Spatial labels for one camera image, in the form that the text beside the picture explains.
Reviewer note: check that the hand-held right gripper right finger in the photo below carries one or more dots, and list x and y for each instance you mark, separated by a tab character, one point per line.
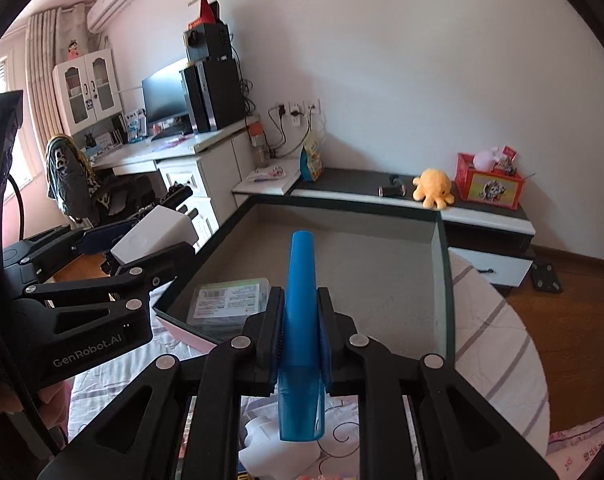
325	350

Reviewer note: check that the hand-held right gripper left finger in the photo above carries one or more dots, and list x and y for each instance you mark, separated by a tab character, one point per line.
277	332

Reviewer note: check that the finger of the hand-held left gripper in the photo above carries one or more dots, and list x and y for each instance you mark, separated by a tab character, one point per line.
171	260
94	242

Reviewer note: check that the white power adapter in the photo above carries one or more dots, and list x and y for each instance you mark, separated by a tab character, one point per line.
151	235

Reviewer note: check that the blue plastic tube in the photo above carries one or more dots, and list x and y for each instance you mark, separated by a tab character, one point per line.
302	300

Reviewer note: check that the grey green-rimmed storage box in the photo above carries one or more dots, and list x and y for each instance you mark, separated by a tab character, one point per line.
372	270

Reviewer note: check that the black office chair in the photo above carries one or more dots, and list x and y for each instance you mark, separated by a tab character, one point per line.
116	195

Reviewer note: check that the dark patterned jacket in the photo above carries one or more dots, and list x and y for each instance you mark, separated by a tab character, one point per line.
69	175

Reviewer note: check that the white plastic object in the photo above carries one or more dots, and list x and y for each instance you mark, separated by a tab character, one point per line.
262	440

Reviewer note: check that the white desk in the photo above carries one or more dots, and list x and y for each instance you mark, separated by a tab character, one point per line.
216	160

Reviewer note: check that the blue white box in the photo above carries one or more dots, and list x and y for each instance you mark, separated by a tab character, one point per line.
136	125

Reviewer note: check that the black keyboard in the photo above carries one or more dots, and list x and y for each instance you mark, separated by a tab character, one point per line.
169	133

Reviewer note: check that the pink flat packet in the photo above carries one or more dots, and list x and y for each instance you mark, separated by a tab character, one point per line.
267	172

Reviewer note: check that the white glass-door cabinet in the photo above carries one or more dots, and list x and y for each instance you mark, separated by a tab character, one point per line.
81	110

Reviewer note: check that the orange-capped bottle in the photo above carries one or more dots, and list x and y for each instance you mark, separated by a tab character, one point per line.
258	145

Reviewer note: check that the pink quilt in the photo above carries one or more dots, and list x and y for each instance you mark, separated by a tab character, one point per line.
106	400

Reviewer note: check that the beige curtain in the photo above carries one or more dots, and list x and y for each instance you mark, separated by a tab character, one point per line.
44	60

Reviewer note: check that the black computer monitor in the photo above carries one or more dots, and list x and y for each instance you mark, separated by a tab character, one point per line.
164	95

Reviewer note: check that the black white low cabinet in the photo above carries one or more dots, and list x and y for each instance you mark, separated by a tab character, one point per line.
362	185

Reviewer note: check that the blue yellow snack bag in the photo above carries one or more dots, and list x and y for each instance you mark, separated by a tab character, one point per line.
312	160

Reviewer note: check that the black computer tower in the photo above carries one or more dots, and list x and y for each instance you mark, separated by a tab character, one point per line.
221	95

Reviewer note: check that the black hand grip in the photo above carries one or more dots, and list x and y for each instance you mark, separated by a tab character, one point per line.
392	189

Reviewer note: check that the striped bed sheet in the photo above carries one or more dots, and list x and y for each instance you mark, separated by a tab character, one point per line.
502	360

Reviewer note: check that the small doll figure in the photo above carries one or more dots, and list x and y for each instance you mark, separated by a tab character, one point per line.
72	49

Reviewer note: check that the orange plush octopus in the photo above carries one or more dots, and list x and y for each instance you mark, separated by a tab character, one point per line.
432	187

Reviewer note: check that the black speaker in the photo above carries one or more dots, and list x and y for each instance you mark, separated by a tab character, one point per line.
211	40

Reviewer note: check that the red toy storage box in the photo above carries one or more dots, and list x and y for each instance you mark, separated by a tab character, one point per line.
492	187

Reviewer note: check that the black bathroom scale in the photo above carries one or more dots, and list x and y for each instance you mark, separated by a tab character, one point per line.
547	276

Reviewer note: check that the pink plush toy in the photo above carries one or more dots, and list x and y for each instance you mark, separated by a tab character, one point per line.
486	157

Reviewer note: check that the red desk calendar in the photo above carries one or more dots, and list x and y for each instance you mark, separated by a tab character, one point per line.
204	10

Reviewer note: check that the red white card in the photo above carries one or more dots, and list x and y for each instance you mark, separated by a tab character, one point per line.
509	152

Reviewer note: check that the white wall sockets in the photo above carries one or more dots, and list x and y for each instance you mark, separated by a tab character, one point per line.
304	107

